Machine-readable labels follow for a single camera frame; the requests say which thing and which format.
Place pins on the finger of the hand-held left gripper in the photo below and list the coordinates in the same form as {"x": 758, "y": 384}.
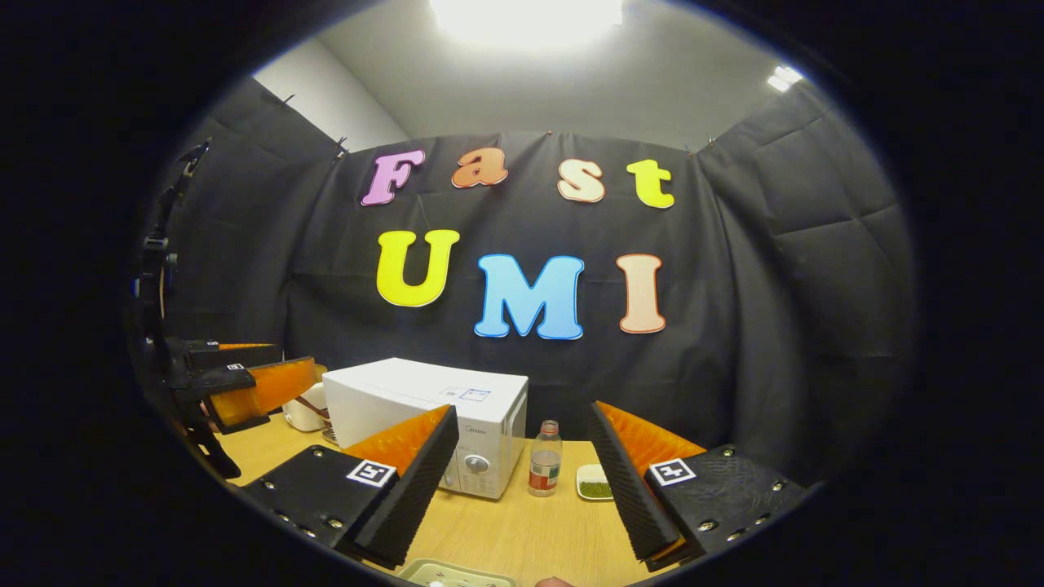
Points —
{"x": 228, "y": 355}
{"x": 261, "y": 391}

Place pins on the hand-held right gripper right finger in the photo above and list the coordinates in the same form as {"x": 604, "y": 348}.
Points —
{"x": 722, "y": 497}

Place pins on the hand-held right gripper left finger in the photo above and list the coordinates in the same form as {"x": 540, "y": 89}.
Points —
{"x": 326, "y": 493}

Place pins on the white microwave oven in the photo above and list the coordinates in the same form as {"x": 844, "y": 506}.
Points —
{"x": 391, "y": 399}

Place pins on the white toaster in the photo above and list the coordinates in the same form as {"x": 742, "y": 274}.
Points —
{"x": 300, "y": 420}

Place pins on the brown wooden stick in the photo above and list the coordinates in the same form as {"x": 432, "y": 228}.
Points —
{"x": 311, "y": 406}

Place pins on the white divided dish of beans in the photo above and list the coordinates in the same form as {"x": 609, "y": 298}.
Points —
{"x": 594, "y": 487}

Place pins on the cream square plate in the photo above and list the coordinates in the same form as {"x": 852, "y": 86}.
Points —
{"x": 457, "y": 575}

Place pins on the clear plastic bottle red label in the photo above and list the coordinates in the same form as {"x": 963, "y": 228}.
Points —
{"x": 545, "y": 465}

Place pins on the small ceiling light panel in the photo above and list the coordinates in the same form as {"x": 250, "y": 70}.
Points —
{"x": 785, "y": 78}

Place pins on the large ceiling light panel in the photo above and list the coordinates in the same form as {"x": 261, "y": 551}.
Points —
{"x": 526, "y": 20}

